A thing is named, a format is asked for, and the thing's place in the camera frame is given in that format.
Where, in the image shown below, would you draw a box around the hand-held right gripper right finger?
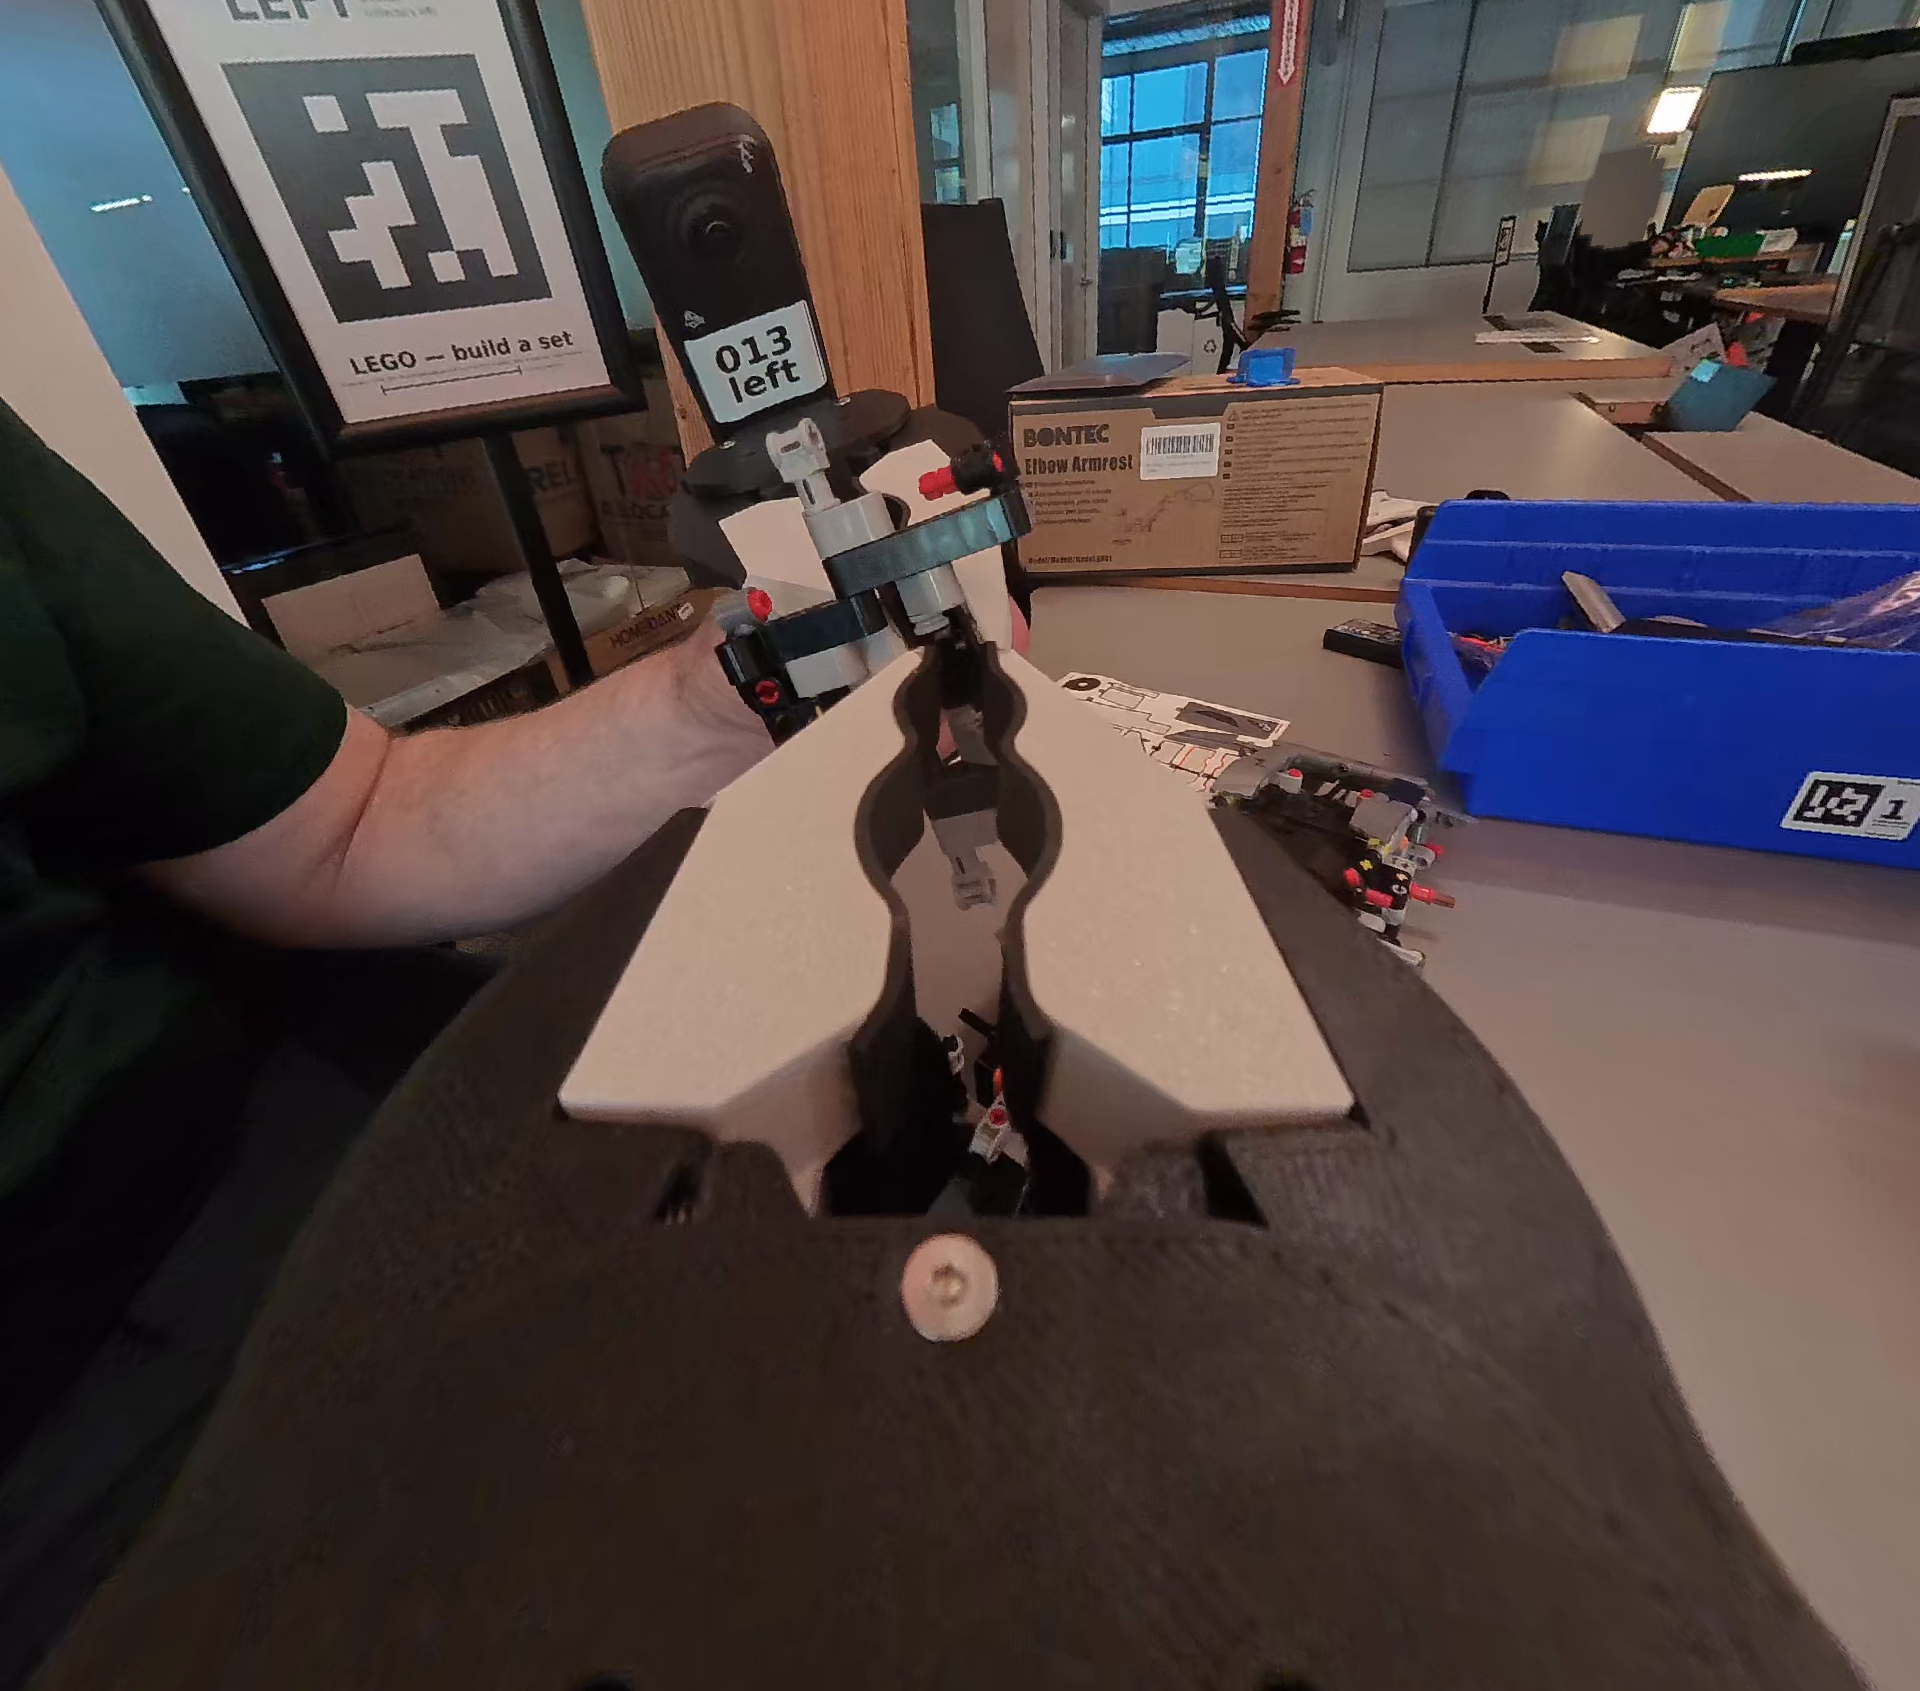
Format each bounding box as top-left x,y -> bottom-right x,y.
960,646 -> 1359,1220

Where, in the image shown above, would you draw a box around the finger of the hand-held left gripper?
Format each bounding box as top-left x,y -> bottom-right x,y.
716,504 -> 830,626
866,450 -> 1034,680

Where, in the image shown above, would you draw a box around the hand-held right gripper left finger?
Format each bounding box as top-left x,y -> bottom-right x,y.
558,646 -> 943,1220

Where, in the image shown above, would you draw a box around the small grey lego subassembly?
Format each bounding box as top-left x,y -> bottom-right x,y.
713,420 -> 1010,910

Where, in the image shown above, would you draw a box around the large dark lego model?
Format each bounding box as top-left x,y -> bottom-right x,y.
1212,746 -> 1479,966

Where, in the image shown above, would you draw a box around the person's left forearm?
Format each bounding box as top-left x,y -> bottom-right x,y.
141,672 -> 610,950

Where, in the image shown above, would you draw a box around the small lego pieces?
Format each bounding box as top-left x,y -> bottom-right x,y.
948,1008 -> 1037,1176

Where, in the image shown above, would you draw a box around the person's left hand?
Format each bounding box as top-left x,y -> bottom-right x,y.
591,604 -> 781,808

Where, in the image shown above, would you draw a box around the cardboard box with red print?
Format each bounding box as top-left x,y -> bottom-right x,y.
576,408 -> 692,568

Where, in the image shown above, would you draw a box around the low cardboard box black print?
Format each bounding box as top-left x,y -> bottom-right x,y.
576,588 -> 729,680

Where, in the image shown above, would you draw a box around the black office chair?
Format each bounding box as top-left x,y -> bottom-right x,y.
918,198 -> 1052,404

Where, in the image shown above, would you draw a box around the printed sticker sheet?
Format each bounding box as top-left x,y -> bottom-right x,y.
1054,668 -> 1292,800

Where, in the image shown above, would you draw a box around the plain brown cardboard box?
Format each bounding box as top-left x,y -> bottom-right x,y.
335,432 -> 601,568

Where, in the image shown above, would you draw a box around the white cardboard box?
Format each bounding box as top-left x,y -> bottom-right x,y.
261,552 -> 452,674

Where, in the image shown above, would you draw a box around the brown printed cardboard box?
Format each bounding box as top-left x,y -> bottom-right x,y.
1007,368 -> 1385,578

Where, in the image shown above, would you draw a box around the black framed marker sign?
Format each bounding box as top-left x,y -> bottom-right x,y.
55,0 -> 649,692

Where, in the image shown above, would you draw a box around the blue plastic bin with tag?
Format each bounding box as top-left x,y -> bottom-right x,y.
1393,498 -> 1920,872

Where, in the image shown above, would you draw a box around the clear plastic bag of parts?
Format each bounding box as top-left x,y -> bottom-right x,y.
1754,570 -> 1920,656

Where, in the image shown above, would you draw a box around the small blue box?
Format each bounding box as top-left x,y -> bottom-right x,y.
1664,360 -> 1780,434

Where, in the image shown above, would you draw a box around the large dark monitor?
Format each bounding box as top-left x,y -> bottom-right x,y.
1664,48 -> 1920,238

